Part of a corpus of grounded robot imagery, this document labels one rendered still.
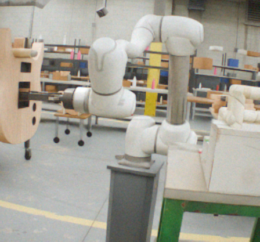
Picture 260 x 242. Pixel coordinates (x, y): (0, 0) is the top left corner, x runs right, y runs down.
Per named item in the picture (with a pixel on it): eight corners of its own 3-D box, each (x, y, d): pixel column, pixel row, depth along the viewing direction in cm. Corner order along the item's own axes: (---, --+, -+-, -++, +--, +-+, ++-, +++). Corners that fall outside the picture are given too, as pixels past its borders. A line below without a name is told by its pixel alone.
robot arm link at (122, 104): (96, 101, 116) (93, 73, 107) (137, 105, 114) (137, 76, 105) (89, 122, 108) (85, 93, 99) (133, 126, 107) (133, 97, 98)
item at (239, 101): (230, 128, 75) (235, 91, 74) (228, 126, 78) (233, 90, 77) (242, 129, 75) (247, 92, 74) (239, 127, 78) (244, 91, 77)
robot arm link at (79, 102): (93, 112, 114) (78, 111, 114) (95, 87, 113) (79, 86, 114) (86, 115, 105) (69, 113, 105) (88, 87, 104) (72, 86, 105)
